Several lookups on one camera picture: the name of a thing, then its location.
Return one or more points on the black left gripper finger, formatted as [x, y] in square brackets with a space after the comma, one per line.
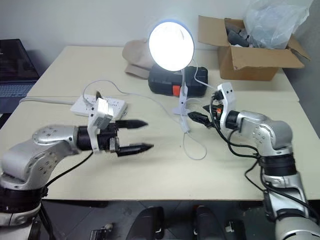
[132, 149]
[131, 124]

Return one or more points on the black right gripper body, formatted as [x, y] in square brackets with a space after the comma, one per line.
[218, 106]

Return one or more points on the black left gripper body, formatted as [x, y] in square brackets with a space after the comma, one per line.
[107, 140]

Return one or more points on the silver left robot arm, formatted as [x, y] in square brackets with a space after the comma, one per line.
[37, 155]

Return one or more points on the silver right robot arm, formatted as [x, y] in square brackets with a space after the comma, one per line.
[272, 135]

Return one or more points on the white round-head desk lamp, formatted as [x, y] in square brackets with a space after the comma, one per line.
[171, 45]

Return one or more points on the white power strip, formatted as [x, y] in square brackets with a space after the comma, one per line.
[82, 107]

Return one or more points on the black case with orange latch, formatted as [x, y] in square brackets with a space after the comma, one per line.
[162, 80]

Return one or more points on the brown cardboard box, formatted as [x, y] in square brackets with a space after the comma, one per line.
[250, 62]

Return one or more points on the beige cap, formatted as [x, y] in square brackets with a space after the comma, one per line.
[136, 60]

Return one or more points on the dark grey items in box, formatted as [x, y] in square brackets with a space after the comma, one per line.
[235, 35]

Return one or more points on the dark rounded shape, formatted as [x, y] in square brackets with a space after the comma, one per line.
[207, 225]
[150, 225]

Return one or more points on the clear plastic bag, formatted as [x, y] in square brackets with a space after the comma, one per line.
[272, 22]

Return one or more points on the black laptop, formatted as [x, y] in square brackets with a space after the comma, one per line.
[15, 65]

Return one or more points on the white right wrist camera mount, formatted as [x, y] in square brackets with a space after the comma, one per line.
[228, 97]

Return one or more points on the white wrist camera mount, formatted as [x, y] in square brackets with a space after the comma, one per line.
[103, 112]
[228, 97]

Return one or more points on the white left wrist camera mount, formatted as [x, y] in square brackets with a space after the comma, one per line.
[103, 112]

